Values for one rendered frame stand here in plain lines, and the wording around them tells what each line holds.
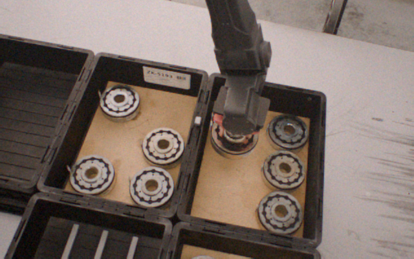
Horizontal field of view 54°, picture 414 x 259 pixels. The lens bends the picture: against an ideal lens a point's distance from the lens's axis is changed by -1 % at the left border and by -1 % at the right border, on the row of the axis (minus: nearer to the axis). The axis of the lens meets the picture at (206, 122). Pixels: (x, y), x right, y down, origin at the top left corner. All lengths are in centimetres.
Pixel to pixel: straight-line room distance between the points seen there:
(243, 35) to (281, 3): 213
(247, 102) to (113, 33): 89
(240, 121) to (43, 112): 63
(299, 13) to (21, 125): 196
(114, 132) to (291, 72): 63
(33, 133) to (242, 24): 68
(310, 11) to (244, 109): 212
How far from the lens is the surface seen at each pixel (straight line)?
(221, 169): 101
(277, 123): 106
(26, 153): 110
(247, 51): 63
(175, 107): 110
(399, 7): 301
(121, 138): 106
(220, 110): 79
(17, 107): 118
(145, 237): 95
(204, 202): 97
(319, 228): 89
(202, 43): 143
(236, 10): 58
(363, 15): 284
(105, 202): 88
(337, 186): 121
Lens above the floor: 173
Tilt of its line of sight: 57 degrees down
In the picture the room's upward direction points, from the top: 6 degrees clockwise
